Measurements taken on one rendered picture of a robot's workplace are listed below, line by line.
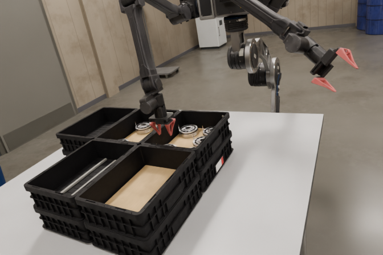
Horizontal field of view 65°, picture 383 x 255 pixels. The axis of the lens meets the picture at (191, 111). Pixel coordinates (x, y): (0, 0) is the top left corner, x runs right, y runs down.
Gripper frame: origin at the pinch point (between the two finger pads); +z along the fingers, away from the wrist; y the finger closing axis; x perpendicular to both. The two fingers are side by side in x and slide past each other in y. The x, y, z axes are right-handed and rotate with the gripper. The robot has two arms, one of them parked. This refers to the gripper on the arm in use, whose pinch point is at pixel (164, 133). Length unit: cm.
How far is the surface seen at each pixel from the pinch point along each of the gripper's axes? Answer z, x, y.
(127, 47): 22, 373, -326
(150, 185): 11.3, -23.9, 4.8
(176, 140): 11.5, 13.6, -3.9
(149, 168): 11.3, -13.4, -3.0
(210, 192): 24.7, -6.7, 22.0
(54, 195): 1, -49, -19
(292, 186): 25, 6, 55
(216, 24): 33, 650, -247
